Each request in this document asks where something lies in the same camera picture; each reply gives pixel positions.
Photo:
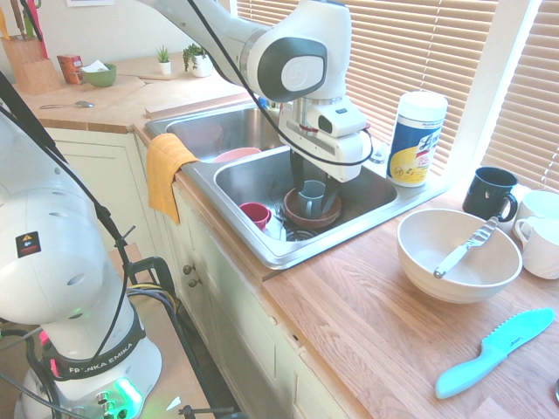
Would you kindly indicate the gray mug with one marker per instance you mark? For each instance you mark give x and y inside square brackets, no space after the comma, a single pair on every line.
[312,194]

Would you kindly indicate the window blind beside counter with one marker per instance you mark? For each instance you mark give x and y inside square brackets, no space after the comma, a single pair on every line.
[533,109]

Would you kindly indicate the round cabinet knob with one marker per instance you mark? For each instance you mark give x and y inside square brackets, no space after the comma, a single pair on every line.
[193,283]
[188,269]

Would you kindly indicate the long metal spoon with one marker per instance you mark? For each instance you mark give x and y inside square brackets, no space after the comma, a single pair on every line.
[83,104]

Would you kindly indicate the sink drain strainer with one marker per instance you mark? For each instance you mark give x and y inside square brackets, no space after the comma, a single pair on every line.
[301,235]

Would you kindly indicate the red cardboard box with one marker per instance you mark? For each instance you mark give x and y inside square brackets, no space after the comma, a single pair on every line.
[69,70]

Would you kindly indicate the pink bowl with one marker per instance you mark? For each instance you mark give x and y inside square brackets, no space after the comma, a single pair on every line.
[236,155]

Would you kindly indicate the wide window blind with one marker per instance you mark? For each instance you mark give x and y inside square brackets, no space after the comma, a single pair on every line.
[393,52]

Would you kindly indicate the beige bowl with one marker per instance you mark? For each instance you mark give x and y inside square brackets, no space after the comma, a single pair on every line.
[480,279]

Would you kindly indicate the stainless steel double sink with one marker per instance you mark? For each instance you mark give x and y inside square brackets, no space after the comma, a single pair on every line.
[244,179]

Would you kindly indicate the brown bowl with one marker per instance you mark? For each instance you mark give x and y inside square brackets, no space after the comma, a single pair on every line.
[292,211]

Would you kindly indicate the small upright potted plant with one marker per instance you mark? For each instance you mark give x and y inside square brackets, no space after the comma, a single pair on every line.
[164,65]

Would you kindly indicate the black mug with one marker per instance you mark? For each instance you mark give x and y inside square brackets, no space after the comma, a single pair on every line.
[487,192]

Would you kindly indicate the wooden knife block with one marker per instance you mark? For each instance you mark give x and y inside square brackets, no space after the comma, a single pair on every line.
[30,65]

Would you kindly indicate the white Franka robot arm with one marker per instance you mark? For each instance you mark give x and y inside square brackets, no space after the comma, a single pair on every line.
[305,35]

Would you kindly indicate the yellow dish towel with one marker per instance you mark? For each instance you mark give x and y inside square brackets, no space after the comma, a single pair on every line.
[163,174]

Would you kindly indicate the red cup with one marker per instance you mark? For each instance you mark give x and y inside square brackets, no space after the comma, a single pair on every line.
[255,214]

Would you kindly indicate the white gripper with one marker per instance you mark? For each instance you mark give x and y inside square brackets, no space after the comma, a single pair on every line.
[345,153]

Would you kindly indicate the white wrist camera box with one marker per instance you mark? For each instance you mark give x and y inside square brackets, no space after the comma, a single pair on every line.
[345,118]

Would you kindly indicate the cream kitchen cabinet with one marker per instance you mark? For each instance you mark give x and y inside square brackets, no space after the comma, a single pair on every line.
[227,314]

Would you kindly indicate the trailing potted plant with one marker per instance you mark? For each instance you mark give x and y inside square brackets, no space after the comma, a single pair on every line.
[201,65]

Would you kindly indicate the green bowl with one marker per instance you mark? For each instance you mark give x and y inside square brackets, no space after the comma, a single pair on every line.
[100,78]

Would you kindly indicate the white mug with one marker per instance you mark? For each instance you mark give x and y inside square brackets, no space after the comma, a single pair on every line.
[541,249]
[541,203]

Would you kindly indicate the disinfecting wipes canister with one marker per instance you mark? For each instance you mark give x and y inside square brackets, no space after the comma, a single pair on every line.
[415,139]

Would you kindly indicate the white sink sprayer cap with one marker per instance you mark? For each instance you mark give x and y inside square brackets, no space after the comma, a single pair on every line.
[379,155]

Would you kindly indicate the green table clamp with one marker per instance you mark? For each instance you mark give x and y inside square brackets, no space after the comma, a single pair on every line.
[153,266]

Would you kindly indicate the teal plastic knife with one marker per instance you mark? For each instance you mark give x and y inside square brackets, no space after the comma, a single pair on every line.
[493,353]

